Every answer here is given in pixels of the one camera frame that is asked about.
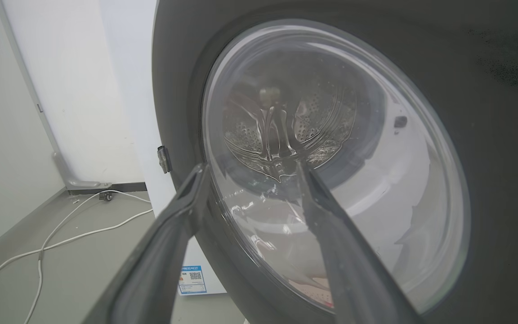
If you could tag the dark grey washing machine door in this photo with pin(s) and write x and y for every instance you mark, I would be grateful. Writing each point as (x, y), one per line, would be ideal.
(488, 157)

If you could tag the grey metal frame post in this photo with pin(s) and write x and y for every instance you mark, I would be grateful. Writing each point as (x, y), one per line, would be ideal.
(38, 112)

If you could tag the small black caster wheel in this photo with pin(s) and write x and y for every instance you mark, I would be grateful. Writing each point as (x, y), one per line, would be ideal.
(106, 195)

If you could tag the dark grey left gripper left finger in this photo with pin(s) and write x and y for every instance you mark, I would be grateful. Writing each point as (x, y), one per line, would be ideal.
(151, 270)

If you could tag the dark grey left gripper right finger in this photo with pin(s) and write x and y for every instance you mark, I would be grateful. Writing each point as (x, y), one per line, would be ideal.
(353, 270)

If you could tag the blue white energy label sticker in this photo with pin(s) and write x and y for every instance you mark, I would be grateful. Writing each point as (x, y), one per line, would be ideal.
(192, 279)

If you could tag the white washing machine body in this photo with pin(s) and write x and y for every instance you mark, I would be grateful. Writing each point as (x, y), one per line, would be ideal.
(133, 90)

